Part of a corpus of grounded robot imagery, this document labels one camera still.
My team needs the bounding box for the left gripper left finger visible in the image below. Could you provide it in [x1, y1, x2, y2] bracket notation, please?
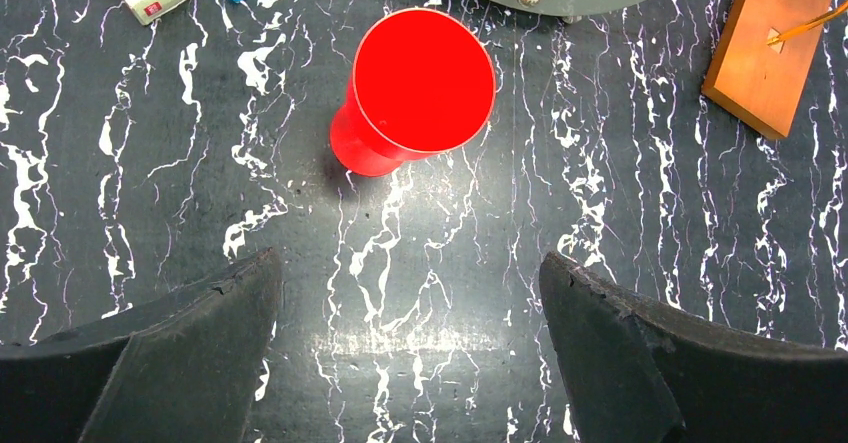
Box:
[1, 248, 283, 442]

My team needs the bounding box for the red wine glass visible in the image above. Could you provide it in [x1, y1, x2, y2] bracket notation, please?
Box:
[329, 8, 496, 177]

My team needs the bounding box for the wooden rack base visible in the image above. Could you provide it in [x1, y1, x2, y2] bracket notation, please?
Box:
[701, 0, 833, 140]

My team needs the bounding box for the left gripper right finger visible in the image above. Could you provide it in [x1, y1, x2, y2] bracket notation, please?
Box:
[539, 253, 847, 442]

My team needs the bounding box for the gold wire glass rack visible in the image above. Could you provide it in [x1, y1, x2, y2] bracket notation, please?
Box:
[766, 0, 848, 46]

